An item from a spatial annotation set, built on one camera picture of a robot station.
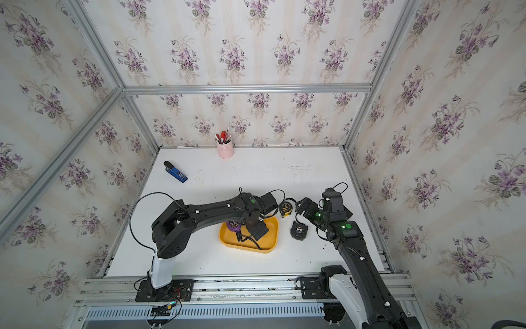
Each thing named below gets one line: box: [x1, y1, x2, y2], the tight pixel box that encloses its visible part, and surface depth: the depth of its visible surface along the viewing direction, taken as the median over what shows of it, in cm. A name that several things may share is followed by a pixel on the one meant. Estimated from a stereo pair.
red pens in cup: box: [214, 126, 232, 145], surface depth 113 cm
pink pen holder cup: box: [215, 138, 235, 160], surface depth 115 cm
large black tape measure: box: [290, 220, 309, 242], surface depth 86 cm
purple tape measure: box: [227, 220, 242, 233], surface depth 88 cm
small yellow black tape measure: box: [278, 201, 294, 218], surface depth 93 cm
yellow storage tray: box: [219, 214, 280, 253], surface depth 86 cm
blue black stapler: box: [163, 160, 189, 184], surface depth 107 cm
